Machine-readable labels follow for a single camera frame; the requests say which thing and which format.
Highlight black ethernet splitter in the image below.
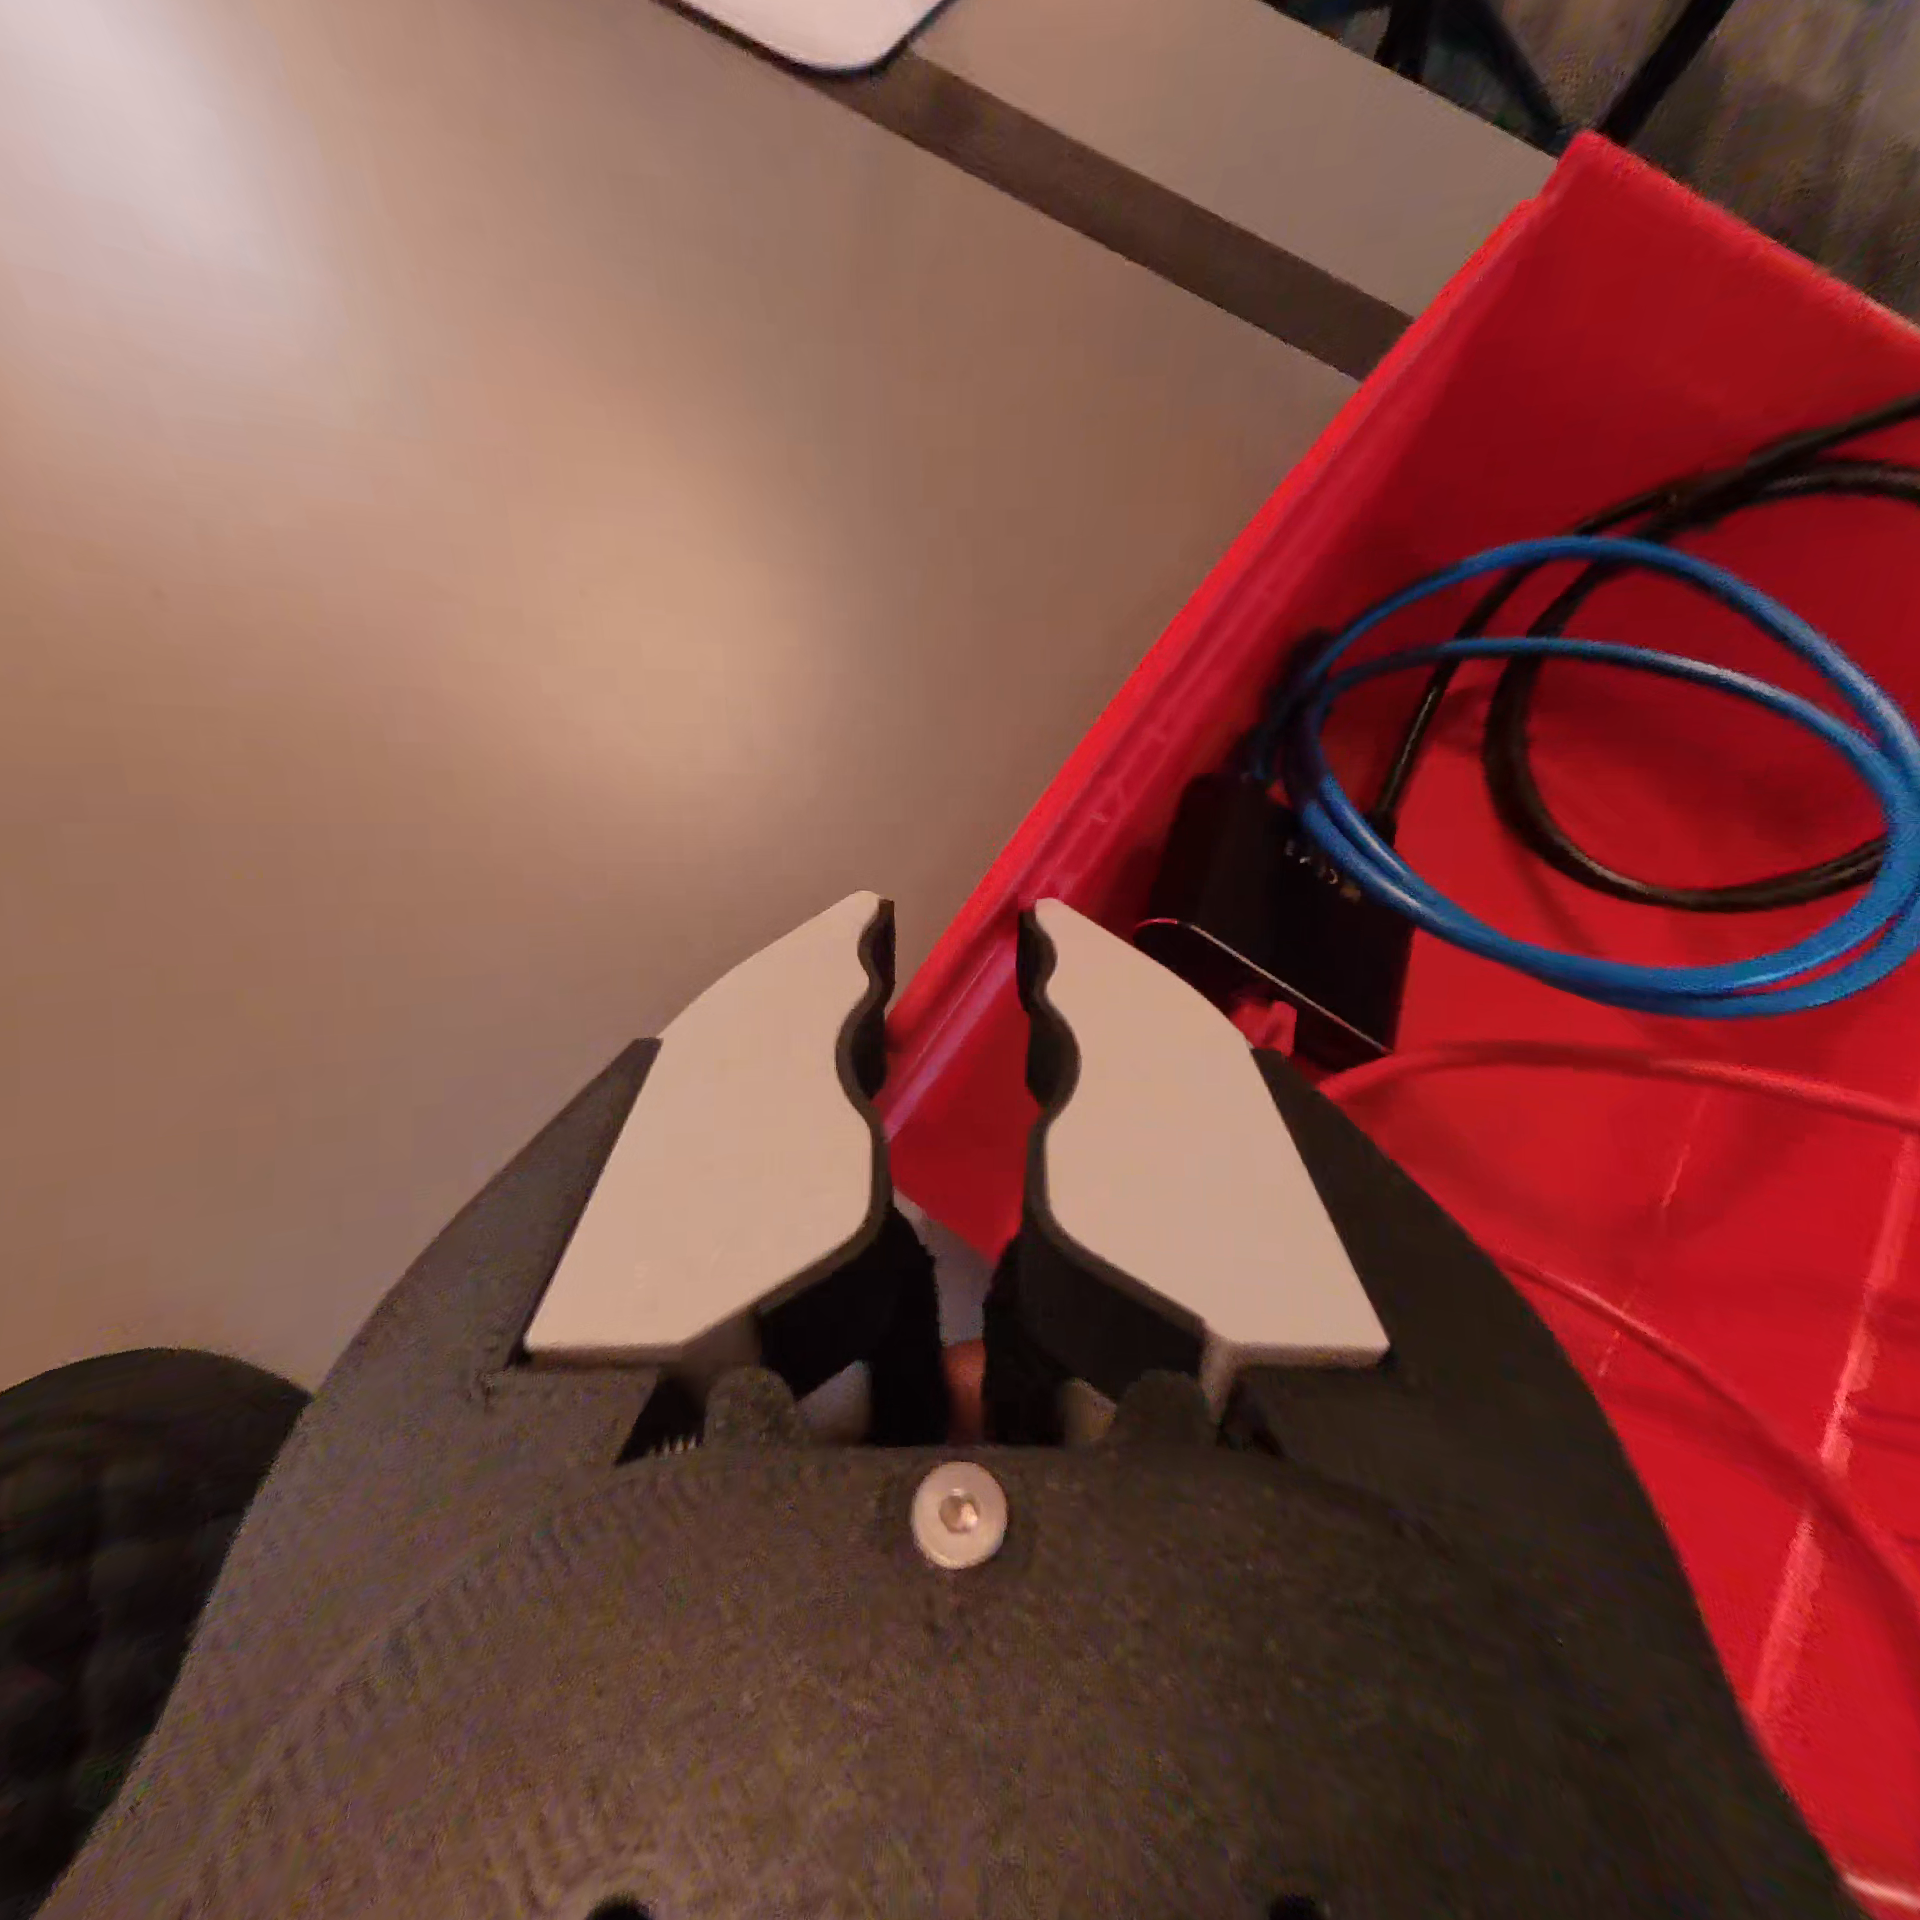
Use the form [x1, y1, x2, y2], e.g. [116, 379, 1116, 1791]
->
[1132, 761, 1415, 1065]

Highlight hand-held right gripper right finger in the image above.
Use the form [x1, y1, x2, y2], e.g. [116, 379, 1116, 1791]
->
[1017, 897, 1393, 1374]

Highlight red ethernet cable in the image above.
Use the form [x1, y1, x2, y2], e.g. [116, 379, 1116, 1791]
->
[1318, 1041, 1920, 1666]

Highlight blue ethernet cable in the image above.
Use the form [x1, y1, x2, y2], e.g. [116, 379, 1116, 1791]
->
[1248, 535, 1920, 1025]

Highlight red plastic bin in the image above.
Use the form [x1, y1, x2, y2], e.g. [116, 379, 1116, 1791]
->
[873, 133, 1920, 1920]

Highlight black cable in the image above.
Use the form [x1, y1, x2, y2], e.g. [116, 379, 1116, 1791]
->
[1354, 398, 1920, 914]

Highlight white flat device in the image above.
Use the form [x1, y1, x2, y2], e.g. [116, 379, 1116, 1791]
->
[657, 0, 962, 77]

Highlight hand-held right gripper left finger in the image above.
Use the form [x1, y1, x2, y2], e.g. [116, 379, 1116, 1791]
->
[521, 891, 904, 1374]

